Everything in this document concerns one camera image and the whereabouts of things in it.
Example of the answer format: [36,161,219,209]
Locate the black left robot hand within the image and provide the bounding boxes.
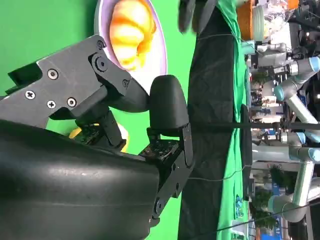
[177,0,218,34]

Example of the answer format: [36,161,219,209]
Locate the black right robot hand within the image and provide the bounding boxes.
[0,34,196,240]

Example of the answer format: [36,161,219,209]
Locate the orange and white bread roll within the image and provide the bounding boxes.
[109,0,158,72]
[68,123,130,154]

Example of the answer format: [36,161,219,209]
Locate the lilac plate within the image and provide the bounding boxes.
[93,0,168,76]

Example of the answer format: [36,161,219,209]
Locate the orange-brown basket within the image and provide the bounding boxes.
[236,0,256,40]

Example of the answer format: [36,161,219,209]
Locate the black backdrop cloth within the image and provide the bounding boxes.
[177,0,243,240]

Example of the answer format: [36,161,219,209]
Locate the green cloth with blue print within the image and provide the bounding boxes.
[216,0,255,240]

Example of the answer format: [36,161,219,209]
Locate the black pole stand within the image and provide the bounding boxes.
[189,104,320,168]

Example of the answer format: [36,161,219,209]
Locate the green table cloth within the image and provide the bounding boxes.
[0,0,199,240]

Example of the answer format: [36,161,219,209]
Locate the thin cable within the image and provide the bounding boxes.
[187,164,251,183]

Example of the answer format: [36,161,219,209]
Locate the black cable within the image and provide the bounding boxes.
[214,201,320,234]

